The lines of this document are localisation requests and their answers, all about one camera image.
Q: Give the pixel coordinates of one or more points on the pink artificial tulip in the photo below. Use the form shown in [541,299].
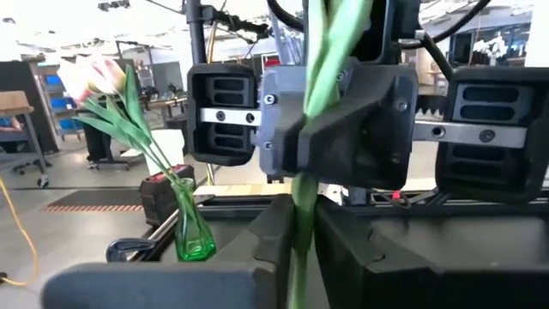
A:
[112,75]
[332,77]
[77,81]

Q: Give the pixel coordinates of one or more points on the wooden top table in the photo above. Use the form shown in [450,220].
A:
[17,111]

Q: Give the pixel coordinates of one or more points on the white board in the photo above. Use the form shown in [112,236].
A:
[165,148]

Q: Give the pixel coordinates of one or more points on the black partition panel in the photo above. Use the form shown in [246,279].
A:
[25,79]

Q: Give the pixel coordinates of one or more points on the black bar clamp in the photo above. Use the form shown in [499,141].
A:
[128,246]

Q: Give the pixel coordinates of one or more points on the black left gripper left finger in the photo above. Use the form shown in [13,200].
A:
[150,287]

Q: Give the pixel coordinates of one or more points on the black and red case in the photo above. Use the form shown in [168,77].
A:
[163,197]

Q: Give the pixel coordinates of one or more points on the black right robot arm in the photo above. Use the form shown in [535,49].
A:
[399,26]

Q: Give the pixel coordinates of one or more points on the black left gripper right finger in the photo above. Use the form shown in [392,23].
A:
[429,292]

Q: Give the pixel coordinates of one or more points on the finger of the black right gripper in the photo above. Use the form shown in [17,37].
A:
[489,171]
[231,86]

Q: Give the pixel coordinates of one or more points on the green glass vase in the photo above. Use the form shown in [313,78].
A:
[193,240]

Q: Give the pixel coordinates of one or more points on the person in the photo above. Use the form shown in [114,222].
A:
[96,141]

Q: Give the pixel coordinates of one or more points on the white background flowers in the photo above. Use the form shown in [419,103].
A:
[493,45]

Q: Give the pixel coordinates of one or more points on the black frame post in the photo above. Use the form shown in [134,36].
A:
[196,30]

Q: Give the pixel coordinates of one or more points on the black striped floor mat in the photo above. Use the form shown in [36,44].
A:
[94,198]

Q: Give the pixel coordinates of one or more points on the light wooden plank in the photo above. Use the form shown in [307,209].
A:
[240,189]

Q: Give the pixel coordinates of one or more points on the blue storage bins rack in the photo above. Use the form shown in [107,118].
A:
[60,103]

